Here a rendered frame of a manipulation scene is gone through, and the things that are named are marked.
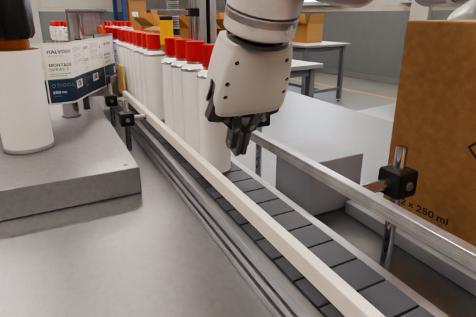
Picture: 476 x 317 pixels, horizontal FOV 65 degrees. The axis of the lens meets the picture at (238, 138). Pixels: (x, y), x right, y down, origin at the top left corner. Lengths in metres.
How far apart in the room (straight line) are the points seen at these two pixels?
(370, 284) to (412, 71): 0.26
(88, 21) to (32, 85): 0.55
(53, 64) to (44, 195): 0.43
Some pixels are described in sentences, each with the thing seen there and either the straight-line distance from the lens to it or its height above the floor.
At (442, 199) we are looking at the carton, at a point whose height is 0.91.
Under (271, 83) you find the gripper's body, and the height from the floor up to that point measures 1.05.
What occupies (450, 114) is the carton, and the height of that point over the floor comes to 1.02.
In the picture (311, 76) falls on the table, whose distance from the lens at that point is 2.92.
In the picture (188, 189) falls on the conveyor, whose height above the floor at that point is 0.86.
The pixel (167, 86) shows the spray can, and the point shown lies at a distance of 0.75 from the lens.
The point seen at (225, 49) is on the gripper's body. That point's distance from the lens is 0.43.
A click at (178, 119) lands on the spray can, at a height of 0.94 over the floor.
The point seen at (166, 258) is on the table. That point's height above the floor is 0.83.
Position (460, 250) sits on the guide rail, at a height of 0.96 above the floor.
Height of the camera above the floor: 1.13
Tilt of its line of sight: 18 degrees down
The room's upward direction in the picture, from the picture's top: straight up
